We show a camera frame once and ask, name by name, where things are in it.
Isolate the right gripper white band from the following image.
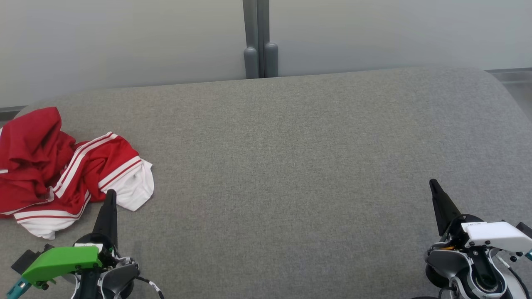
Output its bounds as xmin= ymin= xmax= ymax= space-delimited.
xmin=429 ymin=179 xmax=532 ymax=255

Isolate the left camera cable teal plug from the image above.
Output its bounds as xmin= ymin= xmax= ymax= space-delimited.
xmin=6 ymin=277 xmax=30 ymax=299

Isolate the grey partition post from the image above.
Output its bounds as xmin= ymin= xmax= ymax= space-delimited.
xmin=258 ymin=0 xmax=278 ymax=78
xmin=243 ymin=0 xmax=259 ymax=79

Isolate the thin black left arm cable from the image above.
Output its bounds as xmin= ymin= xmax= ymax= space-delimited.
xmin=135 ymin=276 xmax=165 ymax=299

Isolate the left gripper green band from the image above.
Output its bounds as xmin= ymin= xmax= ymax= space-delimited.
xmin=21 ymin=189 xmax=120 ymax=289

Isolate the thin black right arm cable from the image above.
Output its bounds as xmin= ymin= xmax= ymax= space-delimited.
xmin=497 ymin=254 xmax=532 ymax=299

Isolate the grey partition base rail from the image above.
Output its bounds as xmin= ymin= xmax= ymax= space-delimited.
xmin=485 ymin=68 xmax=532 ymax=83
xmin=0 ymin=106 xmax=27 ymax=122

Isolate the grey fabric sofa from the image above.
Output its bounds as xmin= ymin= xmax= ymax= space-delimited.
xmin=0 ymin=66 xmax=532 ymax=299

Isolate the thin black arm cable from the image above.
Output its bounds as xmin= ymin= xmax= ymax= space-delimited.
xmin=497 ymin=254 xmax=532 ymax=299
xmin=135 ymin=276 xmax=165 ymax=299

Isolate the red jersey with white sleeves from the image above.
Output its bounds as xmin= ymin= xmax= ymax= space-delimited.
xmin=12 ymin=132 xmax=155 ymax=240

